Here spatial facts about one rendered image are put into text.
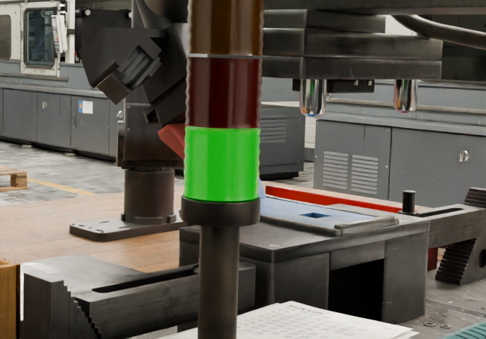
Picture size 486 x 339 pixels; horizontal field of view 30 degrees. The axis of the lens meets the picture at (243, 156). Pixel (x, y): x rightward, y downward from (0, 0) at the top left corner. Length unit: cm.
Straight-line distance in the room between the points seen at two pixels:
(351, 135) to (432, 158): 72
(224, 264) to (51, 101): 950
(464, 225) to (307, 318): 34
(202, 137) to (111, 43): 36
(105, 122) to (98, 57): 827
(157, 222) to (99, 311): 57
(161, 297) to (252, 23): 21
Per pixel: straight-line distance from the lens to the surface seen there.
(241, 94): 43
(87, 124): 934
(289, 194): 110
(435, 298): 88
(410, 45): 75
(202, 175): 44
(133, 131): 109
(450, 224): 89
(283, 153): 811
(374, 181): 651
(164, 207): 113
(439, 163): 616
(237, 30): 43
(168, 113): 84
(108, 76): 79
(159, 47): 84
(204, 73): 43
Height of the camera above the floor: 112
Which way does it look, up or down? 6 degrees down
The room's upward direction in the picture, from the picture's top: 2 degrees clockwise
